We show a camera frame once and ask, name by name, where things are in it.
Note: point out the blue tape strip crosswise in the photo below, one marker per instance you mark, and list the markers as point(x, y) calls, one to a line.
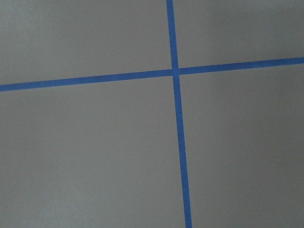
point(151, 74)

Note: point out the blue tape strip lengthwise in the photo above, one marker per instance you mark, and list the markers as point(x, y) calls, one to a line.
point(179, 114)

